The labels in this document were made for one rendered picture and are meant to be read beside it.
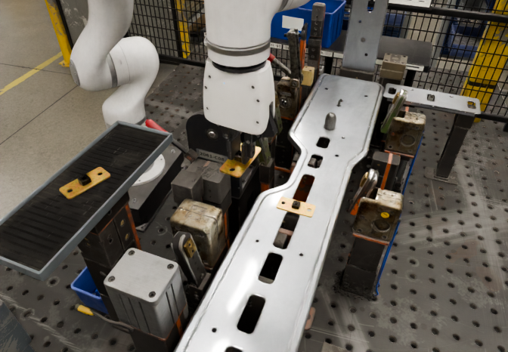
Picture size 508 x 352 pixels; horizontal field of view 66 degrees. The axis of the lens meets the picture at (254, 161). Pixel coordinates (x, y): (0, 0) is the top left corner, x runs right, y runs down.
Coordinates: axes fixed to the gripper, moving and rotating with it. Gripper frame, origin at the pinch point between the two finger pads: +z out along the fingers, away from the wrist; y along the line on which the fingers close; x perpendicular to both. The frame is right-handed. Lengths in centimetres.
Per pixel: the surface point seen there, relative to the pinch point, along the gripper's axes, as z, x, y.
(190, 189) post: 16.1, 1.7, -12.8
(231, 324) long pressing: 25.7, -15.3, 5.8
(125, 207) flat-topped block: 18.0, -6.9, -22.7
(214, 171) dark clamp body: 17.8, 10.4, -12.4
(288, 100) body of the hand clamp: 26, 58, -14
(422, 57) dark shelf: 22, 102, 20
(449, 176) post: 54, 81, 41
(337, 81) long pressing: 25, 76, -4
